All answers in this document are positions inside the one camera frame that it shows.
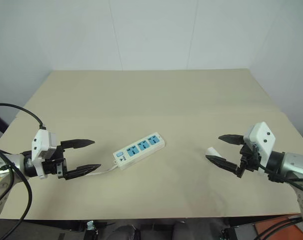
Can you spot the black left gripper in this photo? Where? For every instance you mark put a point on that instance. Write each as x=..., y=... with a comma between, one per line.
x=52, y=167

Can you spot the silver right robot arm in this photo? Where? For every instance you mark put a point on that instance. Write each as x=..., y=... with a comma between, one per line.
x=295, y=163

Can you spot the white power strip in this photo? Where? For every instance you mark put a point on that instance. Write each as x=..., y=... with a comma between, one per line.
x=139, y=150

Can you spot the white plug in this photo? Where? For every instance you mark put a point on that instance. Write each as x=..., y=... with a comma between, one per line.
x=213, y=151

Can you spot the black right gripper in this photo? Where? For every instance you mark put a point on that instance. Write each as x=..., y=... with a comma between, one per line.
x=249, y=160

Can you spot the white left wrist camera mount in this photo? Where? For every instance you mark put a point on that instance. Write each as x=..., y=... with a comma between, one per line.
x=40, y=140

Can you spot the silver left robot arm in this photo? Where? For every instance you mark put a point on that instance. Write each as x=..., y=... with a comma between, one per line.
x=15, y=162

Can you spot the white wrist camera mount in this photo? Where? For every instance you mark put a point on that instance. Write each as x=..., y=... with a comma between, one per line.
x=40, y=140
x=260, y=136

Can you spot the small silver clip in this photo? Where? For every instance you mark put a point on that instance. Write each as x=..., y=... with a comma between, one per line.
x=90, y=225

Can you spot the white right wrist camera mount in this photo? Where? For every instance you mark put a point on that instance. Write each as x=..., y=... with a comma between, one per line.
x=260, y=136

